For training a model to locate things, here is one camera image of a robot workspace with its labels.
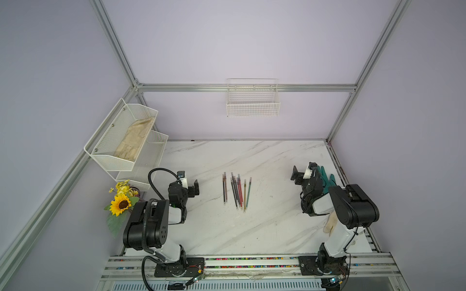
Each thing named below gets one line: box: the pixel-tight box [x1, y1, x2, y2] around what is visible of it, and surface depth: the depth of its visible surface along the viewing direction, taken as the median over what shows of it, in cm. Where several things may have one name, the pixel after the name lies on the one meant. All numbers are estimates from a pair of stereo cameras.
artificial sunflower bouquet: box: [103, 179, 141, 238], surface depth 68 cm
